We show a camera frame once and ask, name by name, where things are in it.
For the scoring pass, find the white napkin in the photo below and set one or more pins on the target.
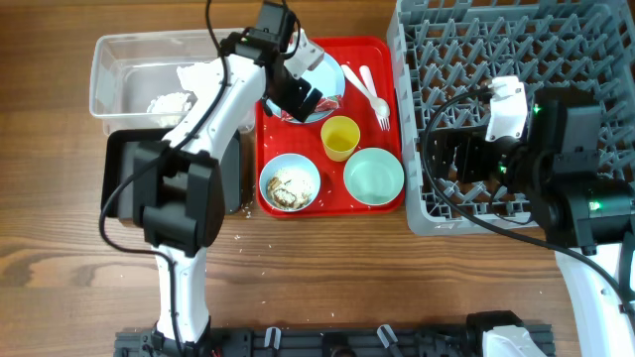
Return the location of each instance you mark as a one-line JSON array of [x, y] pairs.
[[175, 105]]

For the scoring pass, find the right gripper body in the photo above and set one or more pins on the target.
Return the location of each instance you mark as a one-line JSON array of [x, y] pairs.
[[465, 156]]

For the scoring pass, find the food scraps and rice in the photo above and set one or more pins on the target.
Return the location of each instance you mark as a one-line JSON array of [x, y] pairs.
[[290, 189]]

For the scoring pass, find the black mounting rail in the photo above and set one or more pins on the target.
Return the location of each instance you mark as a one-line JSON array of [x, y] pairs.
[[441, 340]]

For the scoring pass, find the grey dishwasher rack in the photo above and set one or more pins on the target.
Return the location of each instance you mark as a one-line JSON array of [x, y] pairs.
[[443, 48]]

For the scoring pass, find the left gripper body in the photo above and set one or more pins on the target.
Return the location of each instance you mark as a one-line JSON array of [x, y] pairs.
[[290, 92]]

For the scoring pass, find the white plastic fork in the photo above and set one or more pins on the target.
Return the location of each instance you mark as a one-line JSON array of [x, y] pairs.
[[368, 81]]

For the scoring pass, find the clear plastic bin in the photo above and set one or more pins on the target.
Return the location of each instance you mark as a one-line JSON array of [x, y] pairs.
[[130, 70]]

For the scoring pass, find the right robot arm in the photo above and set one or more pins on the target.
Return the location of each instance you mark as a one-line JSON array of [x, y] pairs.
[[545, 148]]

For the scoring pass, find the light blue bowl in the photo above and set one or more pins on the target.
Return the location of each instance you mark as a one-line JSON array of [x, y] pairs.
[[287, 161]]

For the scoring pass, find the red serving tray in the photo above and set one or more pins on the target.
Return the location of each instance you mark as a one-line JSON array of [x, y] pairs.
[[275, 137]]

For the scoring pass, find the red snack wrapper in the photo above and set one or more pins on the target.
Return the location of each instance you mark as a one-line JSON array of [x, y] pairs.
[[327, 104]]

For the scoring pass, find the mint green bowl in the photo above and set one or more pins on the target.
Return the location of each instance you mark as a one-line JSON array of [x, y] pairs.
[[373, 176]]

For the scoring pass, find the white plastic spoon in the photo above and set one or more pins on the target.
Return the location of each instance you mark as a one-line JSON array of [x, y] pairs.
[[354, 79]]

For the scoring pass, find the yellow plastic cup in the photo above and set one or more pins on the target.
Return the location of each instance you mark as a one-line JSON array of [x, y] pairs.
[[340, 136]]

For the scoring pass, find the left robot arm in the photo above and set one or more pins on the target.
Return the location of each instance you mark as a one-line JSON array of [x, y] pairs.
[[177, 192]]

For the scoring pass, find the black plastic bin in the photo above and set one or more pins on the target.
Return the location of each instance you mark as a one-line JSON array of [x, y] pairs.
[[119, 165]]

